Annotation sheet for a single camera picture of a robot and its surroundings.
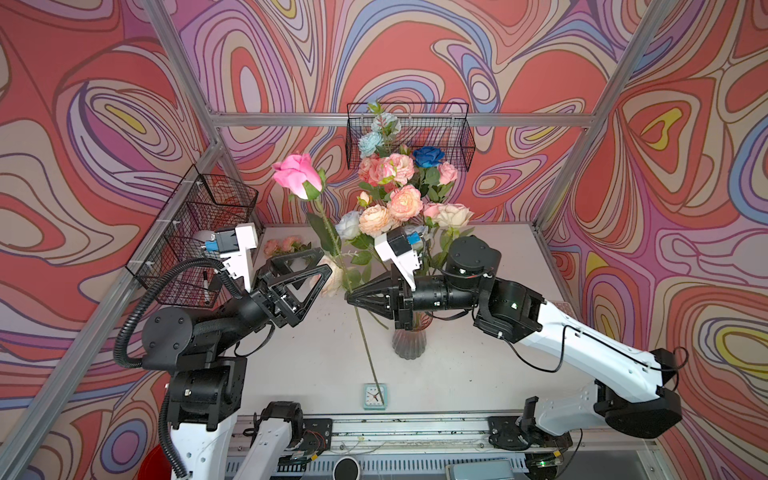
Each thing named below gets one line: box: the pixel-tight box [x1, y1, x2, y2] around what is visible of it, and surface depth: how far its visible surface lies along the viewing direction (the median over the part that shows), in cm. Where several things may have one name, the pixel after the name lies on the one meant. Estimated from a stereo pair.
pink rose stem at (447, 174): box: [437, 162, 458, 202], surface depth 70 cm
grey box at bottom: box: [445, 459, 515, 480], surface depth 69 cm
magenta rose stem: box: [273, 153, 386, 405], surface depth 36 cm
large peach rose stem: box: [369, 153, 415, 185], surface depth 59 cm
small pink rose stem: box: [423, 202, 441, 223], surface depth 67 cm
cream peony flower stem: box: [357, 191, 402, 237], surface depth 62 cm
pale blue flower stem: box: [358, 101, 399, 158], surface depth 74 cm
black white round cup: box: [332, 456, 360, 480], surface depth 66 cm
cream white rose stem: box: [432, 203, 475, 268], surface depth 65 cm
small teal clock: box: [363, 383, 388, 410], surface depth 79 cm
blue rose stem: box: [414, 146, 445, 196], surface depth 69 cm
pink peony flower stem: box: [387, 184, 423, 221], surface depth 63 cm
